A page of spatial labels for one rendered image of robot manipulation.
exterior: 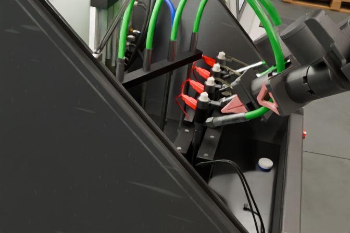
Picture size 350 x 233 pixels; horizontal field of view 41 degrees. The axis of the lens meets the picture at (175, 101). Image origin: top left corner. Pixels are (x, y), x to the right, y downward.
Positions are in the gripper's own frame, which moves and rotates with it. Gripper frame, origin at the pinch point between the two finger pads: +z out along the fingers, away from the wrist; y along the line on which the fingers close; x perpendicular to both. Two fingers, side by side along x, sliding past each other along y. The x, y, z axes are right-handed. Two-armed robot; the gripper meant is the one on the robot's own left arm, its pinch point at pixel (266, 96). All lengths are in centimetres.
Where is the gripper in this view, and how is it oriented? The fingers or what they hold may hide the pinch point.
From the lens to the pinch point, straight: 87.0
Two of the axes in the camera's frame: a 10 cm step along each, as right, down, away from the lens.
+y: -8.0, 4.0, -4.4
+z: -4.0, 1.8, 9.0
